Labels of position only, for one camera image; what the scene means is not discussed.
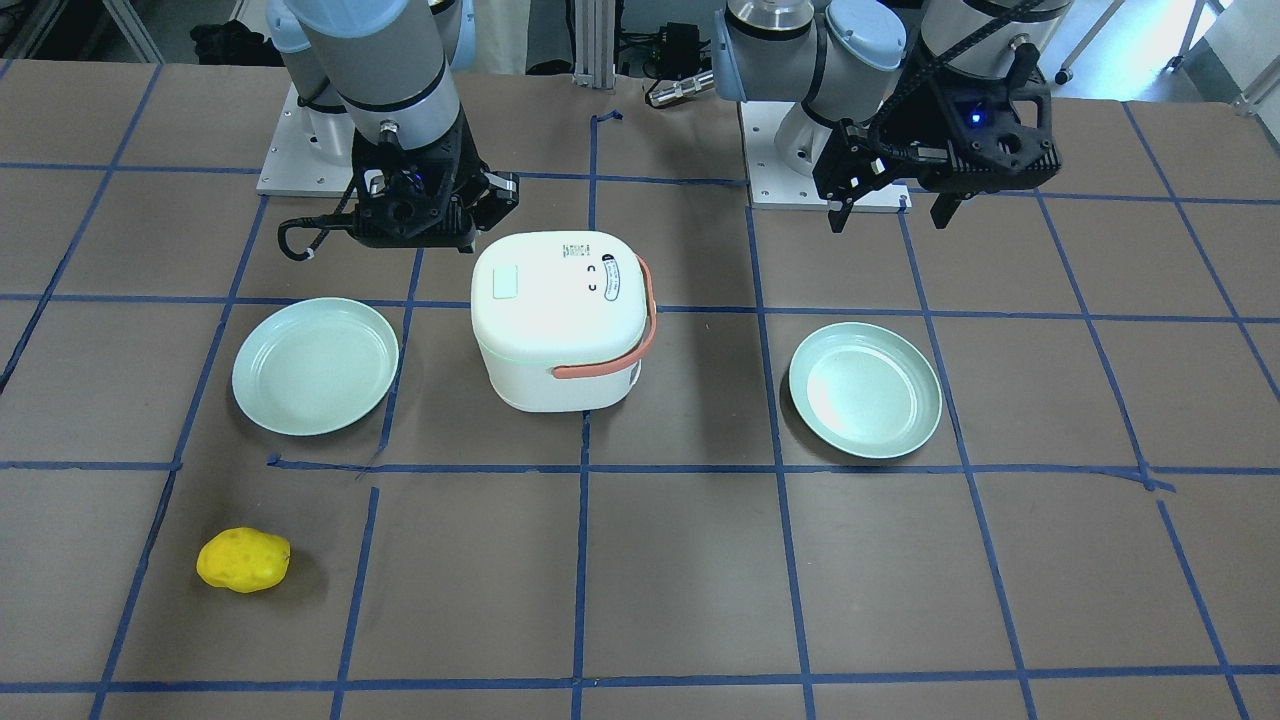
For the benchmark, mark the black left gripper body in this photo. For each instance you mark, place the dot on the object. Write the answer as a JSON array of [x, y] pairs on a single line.
[[908, 128]]

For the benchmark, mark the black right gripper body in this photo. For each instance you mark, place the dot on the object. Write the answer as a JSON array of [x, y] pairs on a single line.
[[467, 172]]

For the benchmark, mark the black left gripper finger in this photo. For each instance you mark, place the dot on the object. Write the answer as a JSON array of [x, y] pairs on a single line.
[[944, 207], [839, 211]]

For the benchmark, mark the white rice cooker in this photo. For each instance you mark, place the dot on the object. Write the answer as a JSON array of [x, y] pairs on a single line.
[[563, 319]]

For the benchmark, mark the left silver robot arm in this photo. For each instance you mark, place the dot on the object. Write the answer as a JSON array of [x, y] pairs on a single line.
[[847, 59]]

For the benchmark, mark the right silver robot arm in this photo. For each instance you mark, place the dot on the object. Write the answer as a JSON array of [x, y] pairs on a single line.
[[384, 63]]

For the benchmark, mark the far mint green plate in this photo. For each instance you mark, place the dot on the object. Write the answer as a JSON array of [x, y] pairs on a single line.
[[865, 390]]

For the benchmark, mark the mint green plate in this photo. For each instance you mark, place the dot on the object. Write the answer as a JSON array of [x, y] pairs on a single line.
[[865, 390], [315, 367]]

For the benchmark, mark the near mint green plate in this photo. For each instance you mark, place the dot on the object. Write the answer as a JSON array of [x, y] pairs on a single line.
[[315, 367]]

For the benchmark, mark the yellow toy potato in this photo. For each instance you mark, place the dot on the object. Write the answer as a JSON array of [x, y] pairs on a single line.
[[244, 560]]

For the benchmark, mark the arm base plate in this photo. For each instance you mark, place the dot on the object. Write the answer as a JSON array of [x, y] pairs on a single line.
[[781, 145], [309, 154]]

